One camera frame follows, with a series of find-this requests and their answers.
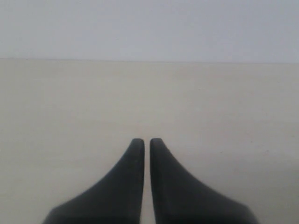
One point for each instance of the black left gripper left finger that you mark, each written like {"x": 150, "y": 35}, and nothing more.
{"x": 115, "y": 199}

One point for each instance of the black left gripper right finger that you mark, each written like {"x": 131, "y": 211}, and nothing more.
{"x": 180, "y": 198}

